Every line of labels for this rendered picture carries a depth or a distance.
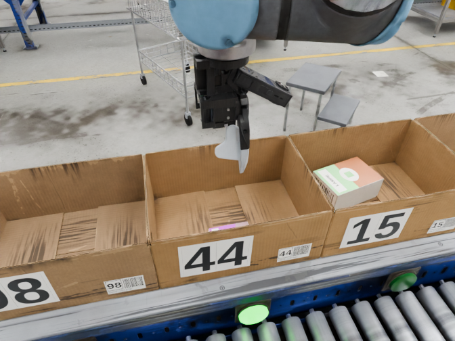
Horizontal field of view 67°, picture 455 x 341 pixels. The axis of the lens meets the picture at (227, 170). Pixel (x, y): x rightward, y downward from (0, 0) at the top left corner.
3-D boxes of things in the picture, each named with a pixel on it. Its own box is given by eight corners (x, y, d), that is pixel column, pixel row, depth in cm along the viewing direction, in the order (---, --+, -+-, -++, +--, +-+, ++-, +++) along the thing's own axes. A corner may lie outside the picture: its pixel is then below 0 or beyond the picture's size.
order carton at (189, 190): (158, 289, 77) (147, 243, 66) (152, 199, 99) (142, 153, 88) (321, 258, 84) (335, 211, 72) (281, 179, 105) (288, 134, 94)
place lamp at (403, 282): (388, 296, 87) (397, 280, 83) (385, 291, 88) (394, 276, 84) (412, 290, 89) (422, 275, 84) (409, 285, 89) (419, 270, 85)
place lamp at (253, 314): (240, 329, 81) (240, 314, 76) (238, 323, 82) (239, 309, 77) (267, 322, 82) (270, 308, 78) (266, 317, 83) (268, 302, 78)
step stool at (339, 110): (339, 149, 263) (353, 98, 234) (279, 130, 282) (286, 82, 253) (353, 124, 291) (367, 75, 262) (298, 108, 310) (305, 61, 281)
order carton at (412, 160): (319, 258, 83) (334, 211, 72) (279, 179, 105) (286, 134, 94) (459, 231, 90) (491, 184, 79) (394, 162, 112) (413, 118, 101)
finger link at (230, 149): (216, 176, 62) (210, 126, 60) (247, 171, 63) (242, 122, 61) (219, 180, 59) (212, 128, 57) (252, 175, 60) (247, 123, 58)
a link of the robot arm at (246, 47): (247, 9, 54) (266, 30, 47) (246, 40, 58) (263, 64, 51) (191, 14, 53) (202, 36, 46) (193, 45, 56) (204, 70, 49)
